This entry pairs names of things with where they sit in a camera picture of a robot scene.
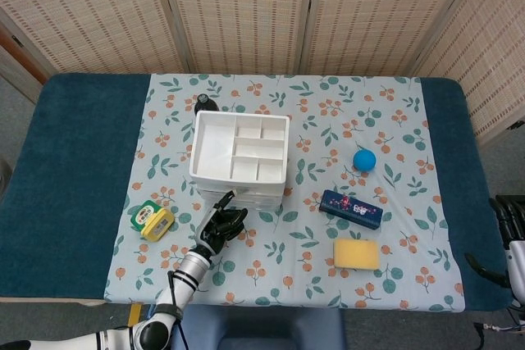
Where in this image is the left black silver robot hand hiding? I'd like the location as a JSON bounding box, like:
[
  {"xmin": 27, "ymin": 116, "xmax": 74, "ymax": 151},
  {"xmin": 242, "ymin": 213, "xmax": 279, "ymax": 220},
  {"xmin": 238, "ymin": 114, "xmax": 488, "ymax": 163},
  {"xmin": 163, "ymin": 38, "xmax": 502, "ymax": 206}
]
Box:
[{"xmin": 195, "ymin": 189, "xmax": 249, "ymax": 255}]

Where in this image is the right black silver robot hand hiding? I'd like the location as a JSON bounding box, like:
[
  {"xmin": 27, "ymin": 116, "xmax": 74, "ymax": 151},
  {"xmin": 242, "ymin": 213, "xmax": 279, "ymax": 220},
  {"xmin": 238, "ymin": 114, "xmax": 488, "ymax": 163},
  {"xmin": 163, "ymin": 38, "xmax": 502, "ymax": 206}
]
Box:
[{"xmin": 465, "ymin": 196, "xmax": 525, "ymax": 308}]

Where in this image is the dark blue rectangular box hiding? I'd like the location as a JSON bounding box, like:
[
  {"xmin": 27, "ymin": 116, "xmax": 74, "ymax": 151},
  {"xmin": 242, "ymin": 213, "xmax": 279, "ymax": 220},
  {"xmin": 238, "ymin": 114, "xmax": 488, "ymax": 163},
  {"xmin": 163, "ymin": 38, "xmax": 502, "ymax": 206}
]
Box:
[{"xmin": 318, "ymin": 189, "xmax": 385, "ymax": 231}]

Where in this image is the yellow green lidded container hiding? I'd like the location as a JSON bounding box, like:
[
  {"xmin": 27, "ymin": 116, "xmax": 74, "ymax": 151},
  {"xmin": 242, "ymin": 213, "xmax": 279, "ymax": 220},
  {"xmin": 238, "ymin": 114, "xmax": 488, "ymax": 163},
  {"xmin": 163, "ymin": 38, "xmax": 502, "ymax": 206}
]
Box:
[{"xmin": 130, "ymin": 198, "xmax": 176, "ymax": 242}]

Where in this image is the floral print tablecloth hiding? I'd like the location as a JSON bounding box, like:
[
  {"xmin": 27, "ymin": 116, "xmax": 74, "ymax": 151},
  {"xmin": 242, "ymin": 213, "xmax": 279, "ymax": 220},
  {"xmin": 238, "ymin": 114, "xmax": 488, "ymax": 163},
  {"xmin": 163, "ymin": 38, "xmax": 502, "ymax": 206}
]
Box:
[{"xmin": 103, "ymin": 73, "xmax": 467, "ymax": 312}]

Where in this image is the blue chair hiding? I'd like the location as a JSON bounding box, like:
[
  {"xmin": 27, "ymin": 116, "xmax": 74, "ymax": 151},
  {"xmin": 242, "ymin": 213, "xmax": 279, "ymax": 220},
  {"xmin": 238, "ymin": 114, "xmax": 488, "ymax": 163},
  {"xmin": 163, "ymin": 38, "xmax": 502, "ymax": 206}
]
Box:
[{"xmin": 170, "ymin": 307, "xmax": 348, "ymax": 350}]

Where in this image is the black capped bottle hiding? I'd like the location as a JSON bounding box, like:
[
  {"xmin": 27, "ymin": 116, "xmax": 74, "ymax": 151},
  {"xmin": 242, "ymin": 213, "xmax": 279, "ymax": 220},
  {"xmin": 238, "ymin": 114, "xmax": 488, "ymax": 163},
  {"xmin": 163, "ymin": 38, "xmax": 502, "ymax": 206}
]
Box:
[{"xmin": 194, "ymin": 93, "xmax": 218, "ymax": 114}]

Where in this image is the yellow sponge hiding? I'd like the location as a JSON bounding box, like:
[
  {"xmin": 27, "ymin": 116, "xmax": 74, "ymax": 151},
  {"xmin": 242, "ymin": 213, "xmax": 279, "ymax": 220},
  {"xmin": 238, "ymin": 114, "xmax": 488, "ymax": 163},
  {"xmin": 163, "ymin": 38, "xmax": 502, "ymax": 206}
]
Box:
[{"xmin": 332, "ymin": 237, "xmax": 381, "ymax": 271}]

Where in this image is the teal table cover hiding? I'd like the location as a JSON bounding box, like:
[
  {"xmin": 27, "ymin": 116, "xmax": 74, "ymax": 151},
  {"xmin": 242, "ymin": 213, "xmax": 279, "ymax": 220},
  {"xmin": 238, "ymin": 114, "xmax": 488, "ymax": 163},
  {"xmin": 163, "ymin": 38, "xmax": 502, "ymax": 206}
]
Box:
[{"xmin": 0, "ymin": 73, "xmax": 514, "ymax": 310}]

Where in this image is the blue ball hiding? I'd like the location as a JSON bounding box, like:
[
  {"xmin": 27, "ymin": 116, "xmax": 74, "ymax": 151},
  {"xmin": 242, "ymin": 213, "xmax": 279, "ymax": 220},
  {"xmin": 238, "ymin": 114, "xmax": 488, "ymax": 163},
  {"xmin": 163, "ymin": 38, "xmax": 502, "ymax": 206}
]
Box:
[{"xmin": 352, "ymin": 148, "xmax": 377, "ymax": 174}]

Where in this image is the woven folding screen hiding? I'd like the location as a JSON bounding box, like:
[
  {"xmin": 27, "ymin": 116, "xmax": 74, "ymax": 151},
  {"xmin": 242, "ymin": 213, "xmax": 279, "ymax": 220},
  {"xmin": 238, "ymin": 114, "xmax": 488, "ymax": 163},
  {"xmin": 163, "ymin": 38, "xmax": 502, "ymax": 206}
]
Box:
[{"xmin": 0, "ymin": 0, "xmax": 525, "ymax": 146}]

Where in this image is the brown wooden door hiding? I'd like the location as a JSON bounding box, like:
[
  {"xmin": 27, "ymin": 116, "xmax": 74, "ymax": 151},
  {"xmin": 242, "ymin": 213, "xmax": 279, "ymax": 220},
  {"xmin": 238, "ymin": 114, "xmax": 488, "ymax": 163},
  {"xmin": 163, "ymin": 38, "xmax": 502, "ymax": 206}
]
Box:
[{"xmin": 0, "ymin": 21, "xmax": 48, "ymax": 84}]

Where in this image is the cable with metal connector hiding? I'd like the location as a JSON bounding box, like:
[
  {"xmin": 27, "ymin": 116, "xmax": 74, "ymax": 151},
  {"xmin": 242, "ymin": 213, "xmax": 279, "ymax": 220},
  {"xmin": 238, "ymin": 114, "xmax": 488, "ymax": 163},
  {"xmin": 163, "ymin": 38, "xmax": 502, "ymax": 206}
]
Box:
[{"xmin": 474, "ymin": 322, "xmax": 525, "ymax": 334}]

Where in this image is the white compartment tray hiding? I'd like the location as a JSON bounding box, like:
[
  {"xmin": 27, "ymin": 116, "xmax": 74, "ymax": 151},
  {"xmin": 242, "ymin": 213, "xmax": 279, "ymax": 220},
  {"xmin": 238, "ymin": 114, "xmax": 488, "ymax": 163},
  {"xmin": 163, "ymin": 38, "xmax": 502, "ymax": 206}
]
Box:
[{"xmin": 188, "ymin": 111, "xmax": 291, "ymax": 212}]

